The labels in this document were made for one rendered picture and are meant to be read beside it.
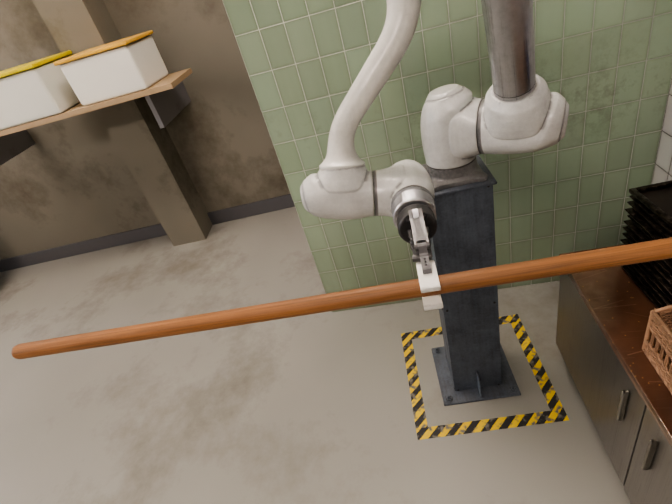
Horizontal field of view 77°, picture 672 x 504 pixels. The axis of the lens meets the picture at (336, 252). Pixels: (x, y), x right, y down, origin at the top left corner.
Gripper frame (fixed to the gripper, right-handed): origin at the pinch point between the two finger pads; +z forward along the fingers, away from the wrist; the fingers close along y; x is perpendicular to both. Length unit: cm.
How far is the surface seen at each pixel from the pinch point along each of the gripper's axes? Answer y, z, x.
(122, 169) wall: 54, -265, 224
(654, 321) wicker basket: 48, -27, -55
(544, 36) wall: -2, -124, -60
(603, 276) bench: 62, -61, -59
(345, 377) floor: 120, -79, 45
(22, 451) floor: 120, -58, 218
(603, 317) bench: 62, -43, -51
